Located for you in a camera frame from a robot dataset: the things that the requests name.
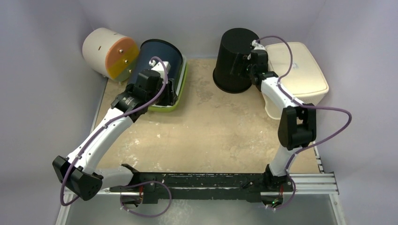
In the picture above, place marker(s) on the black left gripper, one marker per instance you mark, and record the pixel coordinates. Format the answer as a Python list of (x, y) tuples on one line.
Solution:
[(171, 97)]

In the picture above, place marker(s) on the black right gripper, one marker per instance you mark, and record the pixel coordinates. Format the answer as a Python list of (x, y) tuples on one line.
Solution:
[(243, 62)]

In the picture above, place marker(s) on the large black plastic bin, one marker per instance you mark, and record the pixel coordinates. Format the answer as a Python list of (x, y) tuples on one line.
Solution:
[(233, 41)]

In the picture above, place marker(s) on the dark blue bin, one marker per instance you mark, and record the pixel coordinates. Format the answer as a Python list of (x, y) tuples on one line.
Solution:
[(156, 53)]

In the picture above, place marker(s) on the cream perforated plastic basket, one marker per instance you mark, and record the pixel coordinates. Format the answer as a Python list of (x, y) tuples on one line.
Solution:
[(305, 81)]

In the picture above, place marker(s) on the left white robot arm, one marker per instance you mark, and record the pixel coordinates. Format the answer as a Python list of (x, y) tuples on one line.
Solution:
[(78, 171)]

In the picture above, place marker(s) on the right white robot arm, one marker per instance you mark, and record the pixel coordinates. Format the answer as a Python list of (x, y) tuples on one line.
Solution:
[(297, 124)]

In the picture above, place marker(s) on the green and white tray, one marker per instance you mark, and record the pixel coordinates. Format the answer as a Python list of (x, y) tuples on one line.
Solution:
[(179, 91)]

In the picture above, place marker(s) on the white drum with coloured drawers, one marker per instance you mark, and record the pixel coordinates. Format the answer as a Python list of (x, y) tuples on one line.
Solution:
[(111, 54)]

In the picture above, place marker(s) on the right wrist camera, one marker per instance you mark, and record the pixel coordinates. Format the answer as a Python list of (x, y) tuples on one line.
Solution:
[(256, 45)]

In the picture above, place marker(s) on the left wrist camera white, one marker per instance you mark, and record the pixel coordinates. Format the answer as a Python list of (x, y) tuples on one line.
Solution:
[(160, 67)]

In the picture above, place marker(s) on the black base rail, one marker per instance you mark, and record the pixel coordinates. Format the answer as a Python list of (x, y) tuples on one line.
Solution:
[(250, 187)]

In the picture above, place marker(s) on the aluminium frame rail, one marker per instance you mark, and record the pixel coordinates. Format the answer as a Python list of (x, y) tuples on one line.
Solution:
[(315, 183)]

